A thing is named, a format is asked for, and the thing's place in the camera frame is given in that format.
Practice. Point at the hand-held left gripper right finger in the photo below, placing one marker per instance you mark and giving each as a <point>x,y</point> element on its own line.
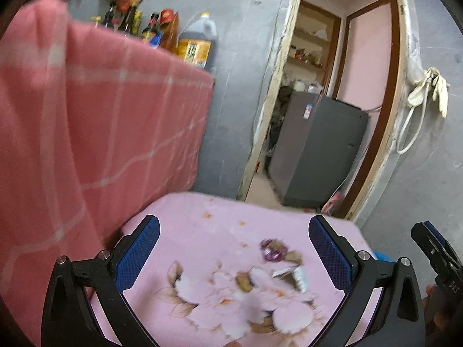
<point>329,253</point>

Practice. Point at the dark soy sauce bottle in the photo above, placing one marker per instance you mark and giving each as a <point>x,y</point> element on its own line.
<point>109,16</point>

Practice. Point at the wooden door frame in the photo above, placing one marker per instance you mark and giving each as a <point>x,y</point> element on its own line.
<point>276,79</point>

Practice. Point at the pink floral blanket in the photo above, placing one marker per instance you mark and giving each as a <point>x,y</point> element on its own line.
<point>224,224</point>

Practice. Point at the red checked cloth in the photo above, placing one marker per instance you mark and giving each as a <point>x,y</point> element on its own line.
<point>90,115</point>

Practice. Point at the purple wrapper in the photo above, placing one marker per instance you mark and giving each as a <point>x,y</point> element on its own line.
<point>274,250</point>

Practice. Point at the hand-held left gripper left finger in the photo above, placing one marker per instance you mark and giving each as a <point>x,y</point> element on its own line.
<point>137,253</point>

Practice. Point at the yellow pump bottle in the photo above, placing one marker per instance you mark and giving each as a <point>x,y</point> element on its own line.
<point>96,21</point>

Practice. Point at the silver white wrapper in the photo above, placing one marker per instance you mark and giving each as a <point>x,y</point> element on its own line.
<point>298,278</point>

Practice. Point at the yellow label bottle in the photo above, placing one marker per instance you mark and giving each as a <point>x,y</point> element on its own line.
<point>137,23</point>

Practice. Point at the grey washing machine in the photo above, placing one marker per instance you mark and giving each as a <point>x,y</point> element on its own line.
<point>318,144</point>

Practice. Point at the blue plastic bucket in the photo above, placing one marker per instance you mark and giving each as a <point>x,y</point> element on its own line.
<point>385,257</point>

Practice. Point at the pink slipper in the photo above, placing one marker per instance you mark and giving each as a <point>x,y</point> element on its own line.
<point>332,202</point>

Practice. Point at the person's right hand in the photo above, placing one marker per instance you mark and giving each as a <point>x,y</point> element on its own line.
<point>443,320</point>

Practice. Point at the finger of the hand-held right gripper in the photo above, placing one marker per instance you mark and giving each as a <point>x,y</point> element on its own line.
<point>423,238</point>
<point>439,236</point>

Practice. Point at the wooden shelf unit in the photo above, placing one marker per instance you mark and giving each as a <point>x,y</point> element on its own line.
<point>311,36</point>

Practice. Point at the clear plastic bag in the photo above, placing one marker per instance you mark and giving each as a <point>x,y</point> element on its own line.
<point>415,61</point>

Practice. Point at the large cooking oil jug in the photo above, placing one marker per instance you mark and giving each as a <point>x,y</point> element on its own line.
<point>197,43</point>

